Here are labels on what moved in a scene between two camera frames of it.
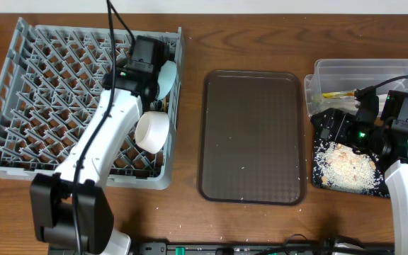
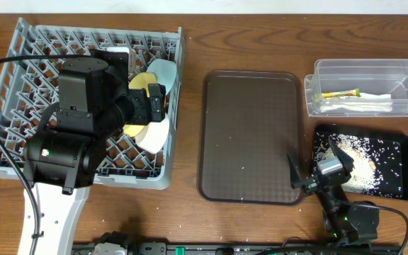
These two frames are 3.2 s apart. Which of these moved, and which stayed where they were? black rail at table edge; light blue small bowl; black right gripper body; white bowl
Moved: black right gripper body
Stayed: black rail at table edge; light blue small bowl; white bowl
